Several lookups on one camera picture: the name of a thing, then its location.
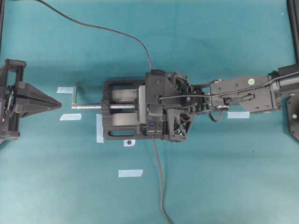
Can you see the black idle gripper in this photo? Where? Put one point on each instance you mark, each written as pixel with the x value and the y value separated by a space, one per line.
pixel 9 119

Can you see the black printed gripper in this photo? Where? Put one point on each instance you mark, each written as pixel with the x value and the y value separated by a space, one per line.
pixel 171 99

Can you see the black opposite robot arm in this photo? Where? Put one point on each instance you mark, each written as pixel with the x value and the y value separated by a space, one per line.
pixel 255 94

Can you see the black USB hub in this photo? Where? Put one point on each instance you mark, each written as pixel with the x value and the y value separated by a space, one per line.
pixel 154 127

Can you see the blue tape strip top-left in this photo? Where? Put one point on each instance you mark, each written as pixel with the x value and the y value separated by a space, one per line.
pixel 65 90

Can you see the black bench vise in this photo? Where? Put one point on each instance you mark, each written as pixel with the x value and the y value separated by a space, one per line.
pixel 123 111

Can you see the blue tape strip mid-left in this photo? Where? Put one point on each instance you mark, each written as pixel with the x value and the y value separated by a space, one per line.
pixel 71 117

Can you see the blue tape strip right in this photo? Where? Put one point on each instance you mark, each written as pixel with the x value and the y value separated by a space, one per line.
pixel 238 115

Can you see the blue tape strip vertical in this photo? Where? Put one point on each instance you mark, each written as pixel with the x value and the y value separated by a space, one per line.
pixel 99 129

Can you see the blue tape strip bottom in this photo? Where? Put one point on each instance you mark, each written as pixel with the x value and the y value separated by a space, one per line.
pixel 130 173

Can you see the steel vise screw handle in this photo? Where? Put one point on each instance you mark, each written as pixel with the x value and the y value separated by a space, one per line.
pixel 93 102

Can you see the black upright frame post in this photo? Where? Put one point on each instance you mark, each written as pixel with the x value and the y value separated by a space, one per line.
pixel 2 10

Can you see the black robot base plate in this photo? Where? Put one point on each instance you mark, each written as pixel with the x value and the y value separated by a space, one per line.
pixel 291 116

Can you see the black aluminium frame rail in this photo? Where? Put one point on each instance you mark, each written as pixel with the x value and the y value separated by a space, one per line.
pixel 293 12

